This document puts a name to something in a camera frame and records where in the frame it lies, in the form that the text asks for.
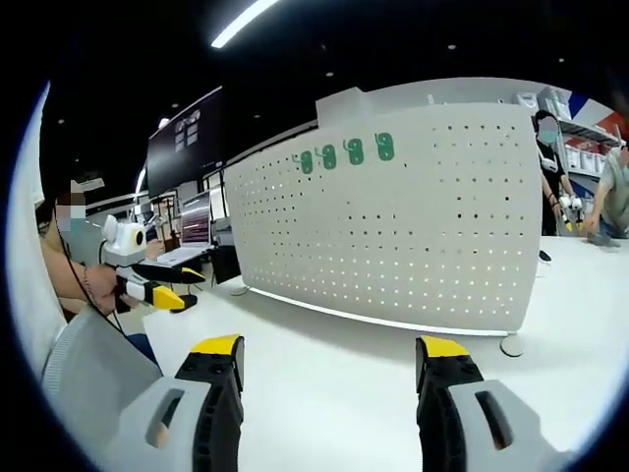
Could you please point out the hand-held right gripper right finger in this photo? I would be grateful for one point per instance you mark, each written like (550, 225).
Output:
(442, 393)

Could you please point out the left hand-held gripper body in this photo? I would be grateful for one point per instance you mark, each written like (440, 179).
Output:
(123, 243)

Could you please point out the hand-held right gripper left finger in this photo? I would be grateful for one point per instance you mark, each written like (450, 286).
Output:
(216, 393)

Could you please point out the white perforated mounting plate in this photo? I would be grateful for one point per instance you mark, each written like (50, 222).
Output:
(393, 236)

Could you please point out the green hook assembly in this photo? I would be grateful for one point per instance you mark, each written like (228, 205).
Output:
(385, 146)
(305, 162)
(328, 158)
(355, 152)

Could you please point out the person's left hand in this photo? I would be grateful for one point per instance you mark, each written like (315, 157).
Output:
(105, 287)

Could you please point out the person's blue-trousered leg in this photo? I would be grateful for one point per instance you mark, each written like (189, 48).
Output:
(142, 346)

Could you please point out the open silver laptop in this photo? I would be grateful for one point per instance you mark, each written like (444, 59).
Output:
(194, 226)

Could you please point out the black computer case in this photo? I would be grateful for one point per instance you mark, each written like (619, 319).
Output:
(226, 265)

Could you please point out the ceiling air vent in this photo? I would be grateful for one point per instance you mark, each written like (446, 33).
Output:
(88, 184)

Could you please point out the person's own head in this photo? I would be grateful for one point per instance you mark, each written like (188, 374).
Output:
(45, 225)

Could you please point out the large black monitor screen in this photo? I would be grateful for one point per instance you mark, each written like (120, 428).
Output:
(184, 142)

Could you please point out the short ceiling light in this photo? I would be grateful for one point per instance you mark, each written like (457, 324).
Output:
(163, 123)

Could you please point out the grey folded cloth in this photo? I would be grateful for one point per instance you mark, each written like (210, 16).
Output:
(604, 240)

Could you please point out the metal storage shelf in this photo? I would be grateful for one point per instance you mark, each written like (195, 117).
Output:
(585, 157)

